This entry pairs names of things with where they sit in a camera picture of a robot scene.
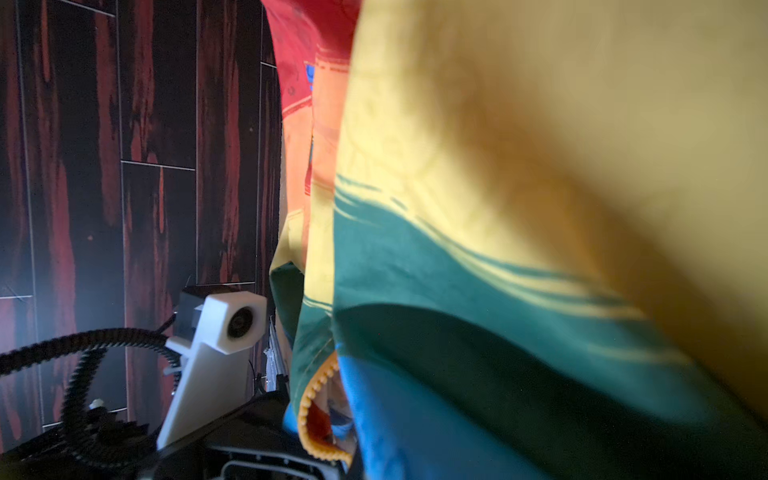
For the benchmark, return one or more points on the multicoloured patchwork jacket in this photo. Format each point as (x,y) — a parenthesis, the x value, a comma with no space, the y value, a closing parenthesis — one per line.
(526,239)

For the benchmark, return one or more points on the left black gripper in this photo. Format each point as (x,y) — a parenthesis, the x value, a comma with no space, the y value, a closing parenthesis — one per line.
(248,443)

